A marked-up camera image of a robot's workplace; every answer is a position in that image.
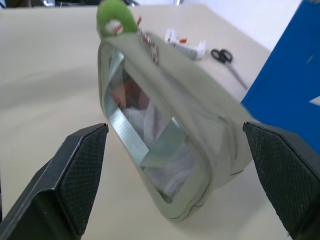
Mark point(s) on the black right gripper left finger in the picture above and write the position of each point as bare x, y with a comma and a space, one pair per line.
57, 185

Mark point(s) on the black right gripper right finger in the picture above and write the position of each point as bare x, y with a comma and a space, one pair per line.
287, 180

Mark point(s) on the grey zippered pouch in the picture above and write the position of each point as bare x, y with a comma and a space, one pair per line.
175, 120

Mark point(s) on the blue box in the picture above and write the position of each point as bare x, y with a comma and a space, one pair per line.
287, 67

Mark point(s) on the white glue tube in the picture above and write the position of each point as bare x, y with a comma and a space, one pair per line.
191, 48

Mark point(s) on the green plush zipper charm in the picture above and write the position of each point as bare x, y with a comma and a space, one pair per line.
115, 18

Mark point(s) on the small white bottle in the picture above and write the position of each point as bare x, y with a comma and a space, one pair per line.
170, 35

